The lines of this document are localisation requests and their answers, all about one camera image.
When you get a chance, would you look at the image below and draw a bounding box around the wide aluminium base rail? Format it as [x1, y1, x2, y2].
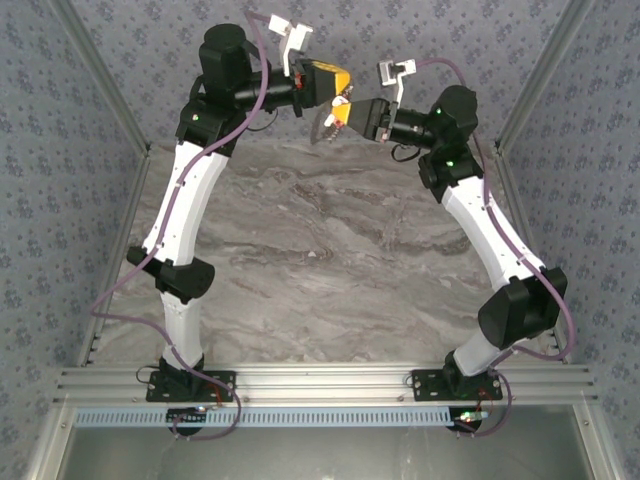
[53, 363, 600, 407]

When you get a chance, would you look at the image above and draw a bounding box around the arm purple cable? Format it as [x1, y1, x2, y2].
[416, 57, 576, 439]
[89, 10, 272, 442]

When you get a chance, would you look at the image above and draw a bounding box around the left lower aluminium frame post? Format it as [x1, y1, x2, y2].
[24, 404, 77, 480]

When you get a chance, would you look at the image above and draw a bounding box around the slotted grey cable duct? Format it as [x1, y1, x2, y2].
[73, 405, 454, 430]

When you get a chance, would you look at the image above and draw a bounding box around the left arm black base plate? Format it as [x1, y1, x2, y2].
[144, 369, 238, 404]

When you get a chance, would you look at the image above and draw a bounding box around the right aluminium side rail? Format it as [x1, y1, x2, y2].
[492, 149, 572, 365]

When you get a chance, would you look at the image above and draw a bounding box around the right black controller board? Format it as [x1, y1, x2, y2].
[449, 407, 490, 434]

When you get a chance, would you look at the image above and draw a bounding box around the left black controller board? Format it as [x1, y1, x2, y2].
[166, 407, 209, 435]

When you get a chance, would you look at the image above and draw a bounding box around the aluminium frame post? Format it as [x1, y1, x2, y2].
[24, 404, 77, 480]
[573, 404, 624, 480]

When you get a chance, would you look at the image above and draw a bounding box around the aluminium side rail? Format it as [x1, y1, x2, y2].
[75, 149, 153, 369]
[492, 149, 572, 365]

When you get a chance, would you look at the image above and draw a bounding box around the left aluminium corner post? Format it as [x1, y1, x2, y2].
[48, 0, 153, 157]

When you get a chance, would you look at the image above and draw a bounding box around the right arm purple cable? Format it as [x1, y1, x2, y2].
[416, 57, 576, 439]

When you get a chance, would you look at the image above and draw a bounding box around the left aluminium side rail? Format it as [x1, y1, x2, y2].
[75, 149, 153, 369]

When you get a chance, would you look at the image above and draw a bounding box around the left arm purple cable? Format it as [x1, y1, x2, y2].
[89, 10, 272, 442]

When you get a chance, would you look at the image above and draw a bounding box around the right lower aluminium frame post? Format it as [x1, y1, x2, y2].
[573, 404, 624, 480]

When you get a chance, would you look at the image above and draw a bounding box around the grey metal panel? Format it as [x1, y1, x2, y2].
[58, 425, 599, 480]

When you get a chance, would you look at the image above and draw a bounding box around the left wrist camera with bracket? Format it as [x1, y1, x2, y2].
[267, 13, 315, 77]

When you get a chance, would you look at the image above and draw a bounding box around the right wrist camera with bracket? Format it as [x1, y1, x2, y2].
[377, 58, 419, 109]

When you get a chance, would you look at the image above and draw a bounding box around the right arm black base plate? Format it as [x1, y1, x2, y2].
[410, 368, 504, 403]

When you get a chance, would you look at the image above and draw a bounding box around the metal key organiser with rings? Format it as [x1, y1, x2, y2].
[308, 92, 354, 147]

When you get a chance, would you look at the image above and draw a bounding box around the black controller board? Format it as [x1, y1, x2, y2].
[166, 407, 209, 435]
[449, 407, 490, 434]

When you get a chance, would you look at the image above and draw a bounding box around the right aluminium corner post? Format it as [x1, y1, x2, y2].
[493, 0, 597, 157]

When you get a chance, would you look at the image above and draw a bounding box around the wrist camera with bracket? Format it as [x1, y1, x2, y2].
[377, 58, 419, 109]
[267, 13, 315, 77]

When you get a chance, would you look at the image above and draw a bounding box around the aluminium corner post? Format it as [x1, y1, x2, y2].
[48, 0, 153, 157]
[493, 0, 597, 157]

